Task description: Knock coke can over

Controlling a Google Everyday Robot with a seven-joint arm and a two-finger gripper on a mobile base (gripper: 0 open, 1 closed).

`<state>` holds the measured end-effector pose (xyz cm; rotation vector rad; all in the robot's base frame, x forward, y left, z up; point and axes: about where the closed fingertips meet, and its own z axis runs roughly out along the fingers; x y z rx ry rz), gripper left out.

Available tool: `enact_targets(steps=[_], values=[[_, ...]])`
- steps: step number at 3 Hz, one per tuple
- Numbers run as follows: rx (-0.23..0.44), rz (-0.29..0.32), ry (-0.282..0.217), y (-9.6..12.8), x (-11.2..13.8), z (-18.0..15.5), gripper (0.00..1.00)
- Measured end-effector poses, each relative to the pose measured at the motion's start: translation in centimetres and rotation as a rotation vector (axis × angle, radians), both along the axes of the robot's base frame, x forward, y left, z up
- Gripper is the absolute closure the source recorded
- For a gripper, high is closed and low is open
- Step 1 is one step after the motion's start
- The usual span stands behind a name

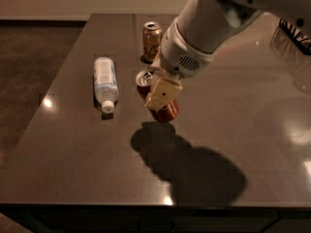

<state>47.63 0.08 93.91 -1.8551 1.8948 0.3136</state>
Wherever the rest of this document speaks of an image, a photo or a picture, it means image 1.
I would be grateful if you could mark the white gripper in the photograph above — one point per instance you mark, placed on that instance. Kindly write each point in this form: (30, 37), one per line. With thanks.
(180, 56)

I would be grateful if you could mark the red coke can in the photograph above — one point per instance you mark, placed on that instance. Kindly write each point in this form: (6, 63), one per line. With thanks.
(144, 81)

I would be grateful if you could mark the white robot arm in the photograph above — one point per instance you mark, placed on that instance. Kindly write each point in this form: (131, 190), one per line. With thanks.
(191, 41)

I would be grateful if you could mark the gold soda can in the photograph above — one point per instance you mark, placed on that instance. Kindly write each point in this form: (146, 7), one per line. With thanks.
(152, 36)

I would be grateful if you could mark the clear plastic water bottle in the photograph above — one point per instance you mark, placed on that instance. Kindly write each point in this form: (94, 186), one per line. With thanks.
(105, 84)

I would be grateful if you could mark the black wire basket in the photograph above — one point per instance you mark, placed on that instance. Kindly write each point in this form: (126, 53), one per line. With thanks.
(301, 40)

